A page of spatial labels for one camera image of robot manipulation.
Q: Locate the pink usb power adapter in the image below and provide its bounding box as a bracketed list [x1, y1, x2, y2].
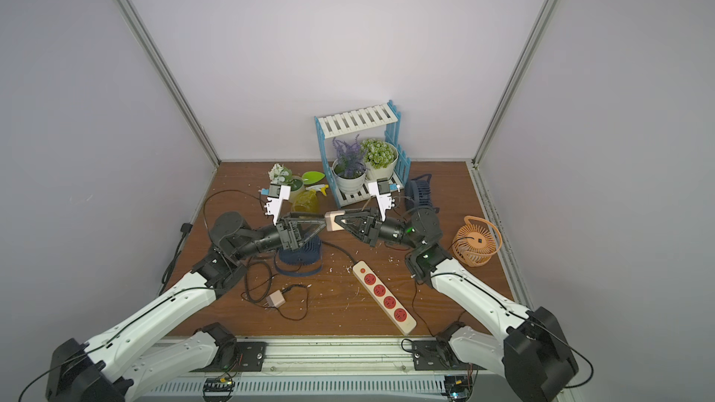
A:
[324, 210, 344, 232]

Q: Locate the beige red power strip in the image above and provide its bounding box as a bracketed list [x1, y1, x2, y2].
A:
[352, 261, 417, 336]

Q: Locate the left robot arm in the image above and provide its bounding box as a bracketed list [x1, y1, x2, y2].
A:
[46, 211, 329, 401]

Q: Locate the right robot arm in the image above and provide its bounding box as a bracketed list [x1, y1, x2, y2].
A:
[326, 207, 579, 401]

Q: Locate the dark blue flat desk fan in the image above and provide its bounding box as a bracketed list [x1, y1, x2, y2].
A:
[273, 237, 323, 277]

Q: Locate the dark blue upright desk fan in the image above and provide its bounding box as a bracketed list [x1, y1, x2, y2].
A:
[404, 173, 439, 213]

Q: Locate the orange desk fan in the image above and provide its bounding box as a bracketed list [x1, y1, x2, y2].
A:
[450, 215, 504, 267]

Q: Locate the yellow spray bottle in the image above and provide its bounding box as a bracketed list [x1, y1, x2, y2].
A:
[292, 184, 329, 213]

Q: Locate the purple lavender potted plant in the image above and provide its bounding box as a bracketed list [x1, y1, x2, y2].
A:
[331, 136, 367, 195]

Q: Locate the white flower potted plant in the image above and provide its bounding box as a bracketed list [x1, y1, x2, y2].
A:
[268, 163, 305, 203]

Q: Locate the green potted plant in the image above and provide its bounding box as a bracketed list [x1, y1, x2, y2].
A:
[361, 139, 398, 182]

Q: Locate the blue white plant shelf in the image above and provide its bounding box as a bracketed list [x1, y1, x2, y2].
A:
[315, 100, 411, 208]

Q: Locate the left green circuit board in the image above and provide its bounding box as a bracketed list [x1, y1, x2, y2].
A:
[202, 378, 236, 402]

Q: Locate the green circuit board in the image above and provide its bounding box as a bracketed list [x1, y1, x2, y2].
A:
[443, 375, 472, 402]
[202, 378, 236, 402]

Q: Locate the right green circuit board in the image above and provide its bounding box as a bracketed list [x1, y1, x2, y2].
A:
[443, 375, 472, 402]

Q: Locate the black power strip cord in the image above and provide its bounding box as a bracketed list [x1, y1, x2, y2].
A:
[319, 241, 359, 266]

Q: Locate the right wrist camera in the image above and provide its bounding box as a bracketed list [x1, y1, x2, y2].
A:
[367, 180, 400, 221]

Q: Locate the black orange fan cable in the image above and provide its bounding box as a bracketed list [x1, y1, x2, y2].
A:
[398, 236, 476, 347]

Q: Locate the black wall cable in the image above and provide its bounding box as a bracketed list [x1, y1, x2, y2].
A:
[158, 222, 194, 297]

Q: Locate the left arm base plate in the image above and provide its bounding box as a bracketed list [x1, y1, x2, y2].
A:
[195, 342, 268, 374]

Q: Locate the aluminium front rail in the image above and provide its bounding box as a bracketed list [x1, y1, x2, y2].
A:
[91, 336, 585, 402]

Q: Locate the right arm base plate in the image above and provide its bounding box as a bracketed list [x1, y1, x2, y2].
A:
[400, 339, 482, 371]

